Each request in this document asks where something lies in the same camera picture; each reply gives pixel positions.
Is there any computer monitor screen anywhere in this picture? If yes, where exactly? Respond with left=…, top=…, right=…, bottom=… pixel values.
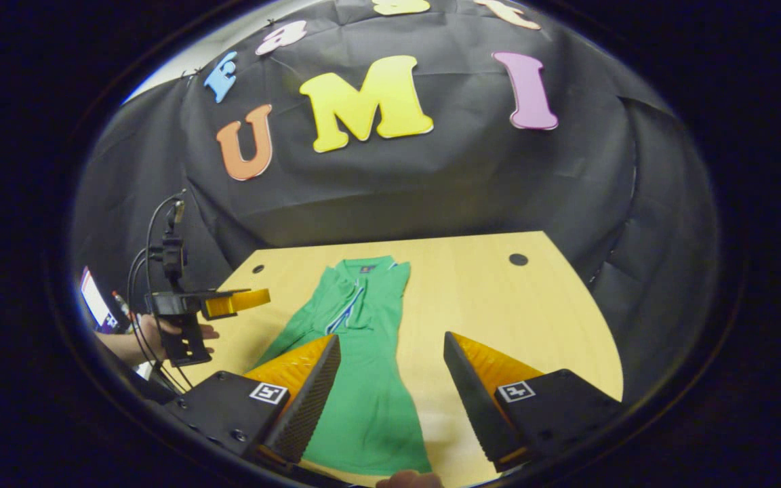
left=81, top=266, right=121, bottom=333

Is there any green T-shirt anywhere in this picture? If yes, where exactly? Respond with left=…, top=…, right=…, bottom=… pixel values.
left=252, top=256, right=433, bottom=475

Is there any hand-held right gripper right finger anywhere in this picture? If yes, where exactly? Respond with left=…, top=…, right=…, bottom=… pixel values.
left=443, top=331, right=625, bottom=473

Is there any black cable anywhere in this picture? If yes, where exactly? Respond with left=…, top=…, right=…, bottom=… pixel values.
left=126, top=247, right=167, bottom=373
left=144, top=192, right=191, bottom=394

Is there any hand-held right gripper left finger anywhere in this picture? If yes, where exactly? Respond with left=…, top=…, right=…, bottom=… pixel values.
left=163, top=334, right=342, bottom=468

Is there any black backdrop cloth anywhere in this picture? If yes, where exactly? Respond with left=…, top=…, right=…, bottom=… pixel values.
left=72, top=0, right=720, bottom=407

